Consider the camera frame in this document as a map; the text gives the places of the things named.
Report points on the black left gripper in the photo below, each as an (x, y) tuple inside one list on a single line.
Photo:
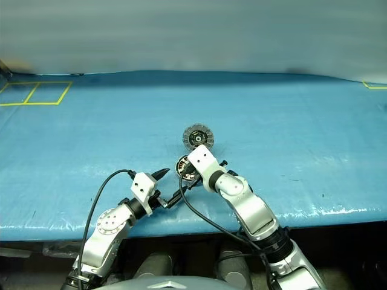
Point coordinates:
[(155, 200)]

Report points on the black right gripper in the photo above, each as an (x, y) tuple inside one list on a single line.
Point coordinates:
[(193, 182)]

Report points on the copper wound motor stator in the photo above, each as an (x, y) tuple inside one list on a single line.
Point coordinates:
[(180, 165)]

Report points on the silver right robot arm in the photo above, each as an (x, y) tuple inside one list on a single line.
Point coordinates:
[(251, 205)]

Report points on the grey motor stator copper coils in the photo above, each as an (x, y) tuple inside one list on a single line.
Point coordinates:
[(198, 132)]

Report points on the dark rounded shape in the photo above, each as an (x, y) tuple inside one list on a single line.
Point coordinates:
[(232, 272), (154, 266)]

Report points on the blue plastic table cover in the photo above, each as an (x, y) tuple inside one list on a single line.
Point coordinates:
[(272, 136)]

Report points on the grey robot torso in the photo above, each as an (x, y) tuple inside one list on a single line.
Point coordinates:
[(169, 285)]

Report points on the yellow tape double square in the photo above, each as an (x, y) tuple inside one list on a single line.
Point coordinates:
[(45, 103)]

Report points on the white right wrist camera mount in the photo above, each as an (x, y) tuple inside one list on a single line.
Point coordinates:
[(202, 160)]

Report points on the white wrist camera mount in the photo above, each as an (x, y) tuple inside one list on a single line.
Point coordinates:
[(202, 160), (142, 184)]

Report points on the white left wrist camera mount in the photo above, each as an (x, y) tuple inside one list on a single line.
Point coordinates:
[(142, 184)]

